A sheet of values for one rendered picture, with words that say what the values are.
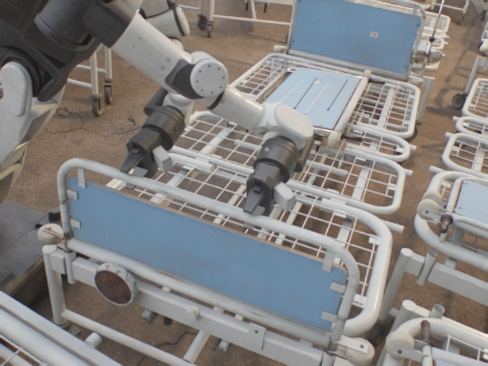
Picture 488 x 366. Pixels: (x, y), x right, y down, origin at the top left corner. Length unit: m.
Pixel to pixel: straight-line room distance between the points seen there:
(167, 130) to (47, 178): 1.49
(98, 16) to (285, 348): 0.83
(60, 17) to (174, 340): 1.16
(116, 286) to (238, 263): 0.33
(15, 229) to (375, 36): 2.07
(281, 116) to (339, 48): 1.85
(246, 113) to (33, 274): 1.02
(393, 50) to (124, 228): 2.04
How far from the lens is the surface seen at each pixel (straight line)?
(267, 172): 1.00
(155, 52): 0.96
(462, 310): 2.15
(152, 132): 1.11
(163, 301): 1.24
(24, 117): 1.37
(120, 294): 1.25
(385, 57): 2.86
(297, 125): 1.08
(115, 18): 0.95
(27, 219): 2.00
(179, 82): 0.97
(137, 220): 1.14
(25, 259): 1.79
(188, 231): 1.08
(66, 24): 0.95
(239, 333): 1.20
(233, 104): 1.03
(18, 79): 1.32
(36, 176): 2.57
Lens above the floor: 1.36
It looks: 32 degrees down
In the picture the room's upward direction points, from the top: 8 degrees clockwise
